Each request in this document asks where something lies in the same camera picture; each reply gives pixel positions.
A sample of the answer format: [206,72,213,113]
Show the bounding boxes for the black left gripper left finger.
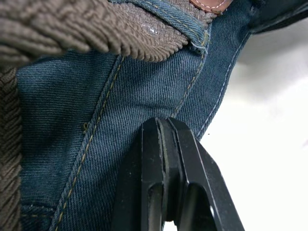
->
[111,117,169,231]

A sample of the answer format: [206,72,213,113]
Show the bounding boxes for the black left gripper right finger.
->
[160,117,245,231]

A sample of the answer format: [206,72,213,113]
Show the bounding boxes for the blue denim shorts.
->
[14,0,308,231]

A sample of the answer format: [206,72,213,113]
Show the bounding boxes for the brown braided belt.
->
[0,0,228,231]

